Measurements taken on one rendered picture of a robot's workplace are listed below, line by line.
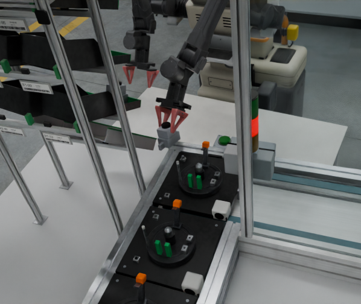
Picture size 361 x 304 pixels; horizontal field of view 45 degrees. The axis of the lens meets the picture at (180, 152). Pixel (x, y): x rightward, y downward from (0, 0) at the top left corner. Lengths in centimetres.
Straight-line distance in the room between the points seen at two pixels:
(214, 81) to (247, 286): 108
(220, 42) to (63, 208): 94
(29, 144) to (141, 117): 168
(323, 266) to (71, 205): 86
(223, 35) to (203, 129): 41
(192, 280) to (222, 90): 113
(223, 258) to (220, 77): 103
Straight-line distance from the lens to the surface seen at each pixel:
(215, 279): 120
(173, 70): 132
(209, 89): 209
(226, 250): 124
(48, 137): 120
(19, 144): 348
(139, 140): 142
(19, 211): 166
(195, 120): 182
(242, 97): 94
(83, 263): 142
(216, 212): 129
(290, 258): 129
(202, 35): 138
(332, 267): 128
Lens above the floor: 197
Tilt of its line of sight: 42 degrees down
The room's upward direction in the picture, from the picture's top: 9 degrees counter-clockwise
